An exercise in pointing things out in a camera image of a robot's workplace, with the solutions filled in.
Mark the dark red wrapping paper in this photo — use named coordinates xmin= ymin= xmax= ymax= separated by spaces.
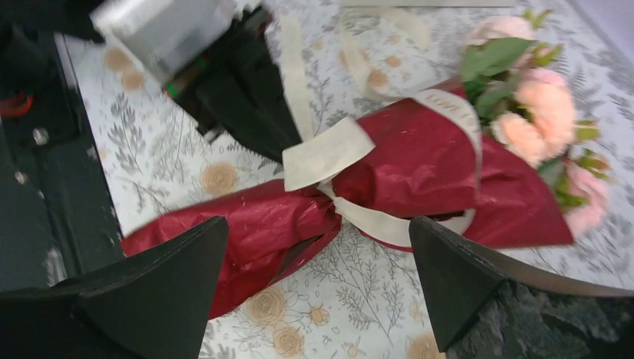
xmin=122 ymin=88 xmax=574 ymax=318

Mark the pink fake flower bunch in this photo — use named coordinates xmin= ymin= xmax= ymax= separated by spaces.
xmin=461 ymin=10 xmax=609 ymax=238

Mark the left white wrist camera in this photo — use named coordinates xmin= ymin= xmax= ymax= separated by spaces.
xmin=90 ymin=0 xmax=236 ymax=85

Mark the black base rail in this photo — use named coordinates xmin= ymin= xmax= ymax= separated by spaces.
xmin=1 ymin=24 xmax=123 ymax=292

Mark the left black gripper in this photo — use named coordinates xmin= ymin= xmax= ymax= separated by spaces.
xmin=165 ymin=5 xmax=301 ymax=163

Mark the cream printed ribbon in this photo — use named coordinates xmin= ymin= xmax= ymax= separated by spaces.
xmin=278 ymin=11 xmax=482 ymax=251

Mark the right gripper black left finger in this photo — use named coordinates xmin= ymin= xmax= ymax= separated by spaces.
xmin=1 ymin=217 xmax=229 ymax=358

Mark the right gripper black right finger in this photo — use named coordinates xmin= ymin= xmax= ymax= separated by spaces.
xmin=410 ymin=217 xmax=633 ymax=358

